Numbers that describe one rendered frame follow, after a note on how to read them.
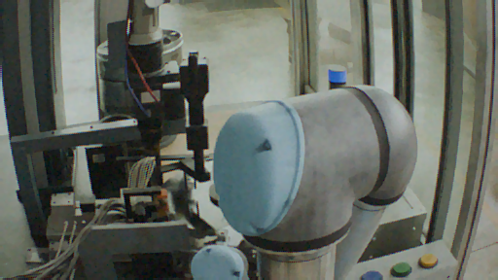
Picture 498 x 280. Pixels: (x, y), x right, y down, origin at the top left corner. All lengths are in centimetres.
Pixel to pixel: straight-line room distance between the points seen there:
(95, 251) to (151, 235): 13
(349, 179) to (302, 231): 7
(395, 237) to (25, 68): 113
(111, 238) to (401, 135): 70
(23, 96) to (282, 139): 128
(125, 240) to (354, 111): 68
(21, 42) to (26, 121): 26
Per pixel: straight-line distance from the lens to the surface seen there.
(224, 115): 226
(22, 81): 173
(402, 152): 63
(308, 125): 57
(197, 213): 129
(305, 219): 58
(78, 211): 152
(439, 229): 134
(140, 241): 118
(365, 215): 74
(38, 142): 151
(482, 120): 112
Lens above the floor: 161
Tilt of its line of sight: 24 degrees down
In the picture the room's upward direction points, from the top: 2 degrees counter-clockwise
